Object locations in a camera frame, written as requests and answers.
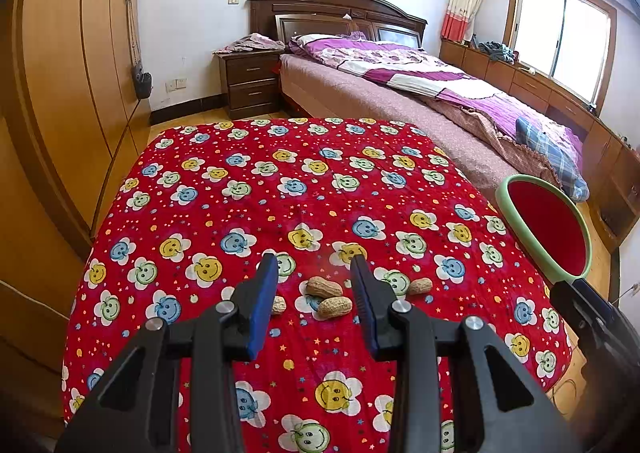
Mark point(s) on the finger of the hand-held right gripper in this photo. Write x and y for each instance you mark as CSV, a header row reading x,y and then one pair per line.
x,y
595,298
570,308

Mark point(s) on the pink clothes pile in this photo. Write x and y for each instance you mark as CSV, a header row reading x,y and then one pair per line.
x,y
250,43

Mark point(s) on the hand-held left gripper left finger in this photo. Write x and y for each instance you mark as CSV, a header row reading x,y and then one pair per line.
x,y
262,313

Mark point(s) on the wooden wardrobe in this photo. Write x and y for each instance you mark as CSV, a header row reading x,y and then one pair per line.
x,y
60,83

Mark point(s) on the red bucket with green rim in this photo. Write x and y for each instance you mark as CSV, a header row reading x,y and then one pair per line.
x,y
545,228

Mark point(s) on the wooden framed window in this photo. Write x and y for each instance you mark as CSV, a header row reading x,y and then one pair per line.
x,y
560,33

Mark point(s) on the purple patterned quilt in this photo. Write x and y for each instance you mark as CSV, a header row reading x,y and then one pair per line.
x,y
380,58

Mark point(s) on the bed with pink mattress cover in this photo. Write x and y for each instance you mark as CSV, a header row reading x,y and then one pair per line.
x,y
380,103

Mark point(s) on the blue grey clothes pile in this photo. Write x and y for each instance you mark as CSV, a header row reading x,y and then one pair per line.
x,y
497,52

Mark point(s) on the white pillow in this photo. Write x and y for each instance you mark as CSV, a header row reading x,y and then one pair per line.
x,y
312,40

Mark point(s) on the low wooden cabinet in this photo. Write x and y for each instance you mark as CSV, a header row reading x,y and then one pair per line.
x,y
530,83

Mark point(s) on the black hanging bag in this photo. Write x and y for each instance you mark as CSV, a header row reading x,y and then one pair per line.
x,y
142,83

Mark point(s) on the blue plaid cloth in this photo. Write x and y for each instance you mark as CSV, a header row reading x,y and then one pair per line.
x,y
550,148

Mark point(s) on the peanut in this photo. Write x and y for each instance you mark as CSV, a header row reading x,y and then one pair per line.
x,y
420,286
335,308
324,287
279,305

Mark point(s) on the wall socket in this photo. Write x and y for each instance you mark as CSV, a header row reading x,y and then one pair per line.
x,y
176,84

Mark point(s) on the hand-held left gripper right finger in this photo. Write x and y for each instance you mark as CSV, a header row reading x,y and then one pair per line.
x,y
367,318

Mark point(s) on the dark wooden headboard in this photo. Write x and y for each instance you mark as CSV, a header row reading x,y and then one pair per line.
x,y
325,8

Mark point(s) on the red smiley printed tablecloth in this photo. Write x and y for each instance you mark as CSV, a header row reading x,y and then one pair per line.
x,y
225,213

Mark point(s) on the dark wooden nightstand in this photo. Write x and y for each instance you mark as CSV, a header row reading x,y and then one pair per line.
x,y
250,88

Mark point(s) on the pink checked blanket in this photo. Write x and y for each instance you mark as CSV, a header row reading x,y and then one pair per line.
x,y
480,123

